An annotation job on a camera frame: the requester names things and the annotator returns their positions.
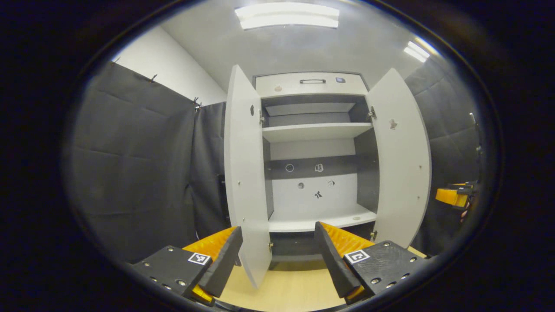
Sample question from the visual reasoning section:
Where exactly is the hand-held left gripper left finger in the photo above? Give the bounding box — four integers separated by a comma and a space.
132, 226, 244, 306

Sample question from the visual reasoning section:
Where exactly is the grey shoe cabinet door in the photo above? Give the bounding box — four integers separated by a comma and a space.
223, 65, 273, 289
366, 68, 432, 248

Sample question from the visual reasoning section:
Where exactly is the long ceiling light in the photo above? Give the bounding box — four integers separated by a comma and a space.
403, 37, 438, 63
234, 2, 340, 30

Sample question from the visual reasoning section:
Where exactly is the grey cabinet drawer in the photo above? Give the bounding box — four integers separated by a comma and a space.
255, 72, 369, 98

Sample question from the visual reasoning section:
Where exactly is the grey double-door shoe cabinet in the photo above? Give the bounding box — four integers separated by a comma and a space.
223, 65, 432, 289

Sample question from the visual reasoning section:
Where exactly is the white cabinet shelf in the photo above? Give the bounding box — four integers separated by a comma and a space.
268, 204, 378, 233
262, 123, 373, 143

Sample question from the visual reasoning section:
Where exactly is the black backdrop cloth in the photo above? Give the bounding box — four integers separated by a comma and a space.
69, 61, 482, 263

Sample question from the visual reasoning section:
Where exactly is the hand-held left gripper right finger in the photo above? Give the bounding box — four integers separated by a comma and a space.
314, 221, 430, 304

